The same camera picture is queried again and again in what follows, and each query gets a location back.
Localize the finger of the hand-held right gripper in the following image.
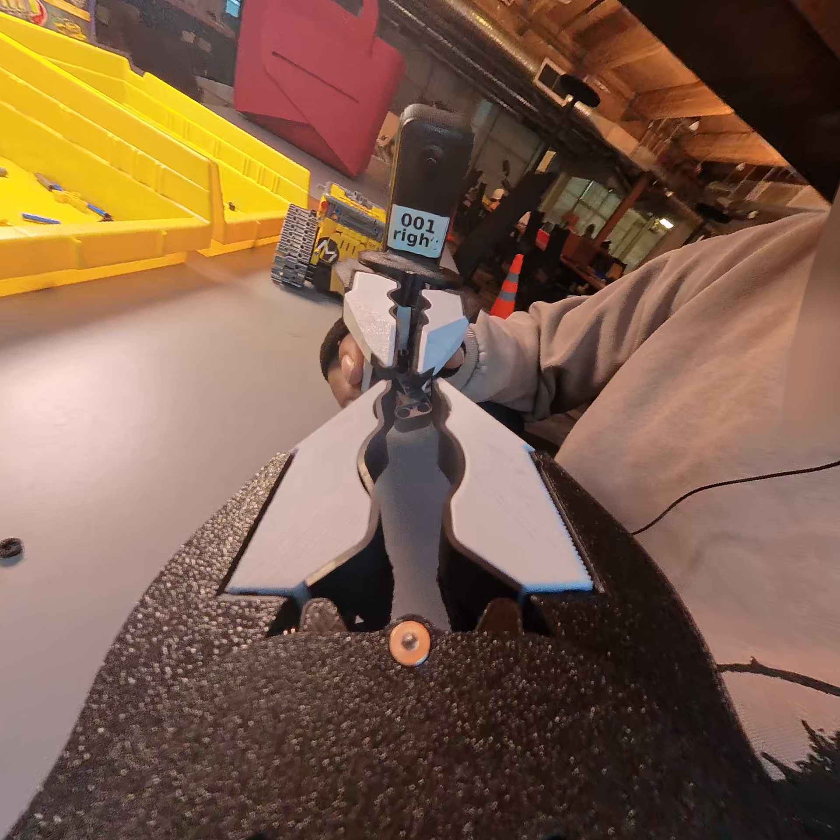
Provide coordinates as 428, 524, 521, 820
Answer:
341, 270, 403, 395
415, 287, 471, 382

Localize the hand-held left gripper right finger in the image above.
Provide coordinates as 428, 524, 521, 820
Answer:
434, 379, 596, 593

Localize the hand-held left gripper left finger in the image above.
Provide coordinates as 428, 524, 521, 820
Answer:
222, 382, 389, 598

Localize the yellow toy robot vehicle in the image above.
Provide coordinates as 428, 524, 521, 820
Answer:
271, 182, 389, 298

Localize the person's right forearm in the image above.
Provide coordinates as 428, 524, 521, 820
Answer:
459, 213, 824, 424

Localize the grey desk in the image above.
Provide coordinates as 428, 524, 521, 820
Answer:
0, 98, 559, 815

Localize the person's right hand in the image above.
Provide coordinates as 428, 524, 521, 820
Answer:
330, 335, 382, 411

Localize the orange traffic cone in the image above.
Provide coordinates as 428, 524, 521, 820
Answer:
491, 255, 526, 319

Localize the red tote bag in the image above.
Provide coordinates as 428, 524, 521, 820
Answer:
233, 0, 406, 178

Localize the person's beige hoodie torso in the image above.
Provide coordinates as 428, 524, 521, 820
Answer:
554, 197, 840, 788

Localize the cluster of blue grey pieces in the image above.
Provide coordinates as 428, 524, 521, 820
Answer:
0, 167, 114, 227

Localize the toy robot kit box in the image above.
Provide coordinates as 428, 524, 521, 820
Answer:
0, 0, 93, 42

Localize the silver ceiling duct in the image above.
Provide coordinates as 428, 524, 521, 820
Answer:
384, 0, 624, 126

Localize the thin black cable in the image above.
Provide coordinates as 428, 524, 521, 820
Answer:
630, 459, 840, 536

